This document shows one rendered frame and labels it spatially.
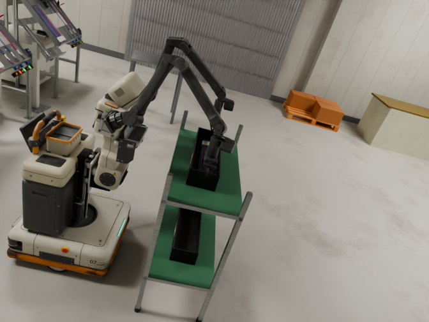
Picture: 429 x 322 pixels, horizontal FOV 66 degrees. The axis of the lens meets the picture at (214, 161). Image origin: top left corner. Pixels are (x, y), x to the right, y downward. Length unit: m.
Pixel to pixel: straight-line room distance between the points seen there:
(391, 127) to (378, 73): 1.37
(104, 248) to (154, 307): 0.53
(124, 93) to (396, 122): 5.74
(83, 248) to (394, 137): 5.97
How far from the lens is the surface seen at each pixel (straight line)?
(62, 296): 2.49
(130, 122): 1.77
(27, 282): 2.58
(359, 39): 7.46
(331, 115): 6.72
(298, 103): 6.87
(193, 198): 1.80
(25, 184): 2.24
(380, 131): 6.92
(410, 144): 7.31
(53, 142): 2.20
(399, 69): 7.96
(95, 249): 2.37
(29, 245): 2.50
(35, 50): 4.42
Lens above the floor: 2.01
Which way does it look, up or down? 29 degrees down
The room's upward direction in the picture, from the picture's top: 18 degrees clockwise
